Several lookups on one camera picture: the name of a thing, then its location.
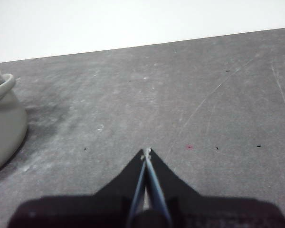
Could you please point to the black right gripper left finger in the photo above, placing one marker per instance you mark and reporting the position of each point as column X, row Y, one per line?
column 126, row 180

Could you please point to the green electric cooking pot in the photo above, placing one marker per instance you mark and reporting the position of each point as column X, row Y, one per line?
column 4, row 133

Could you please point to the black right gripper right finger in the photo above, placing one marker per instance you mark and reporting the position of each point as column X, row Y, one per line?
column 167, row 180

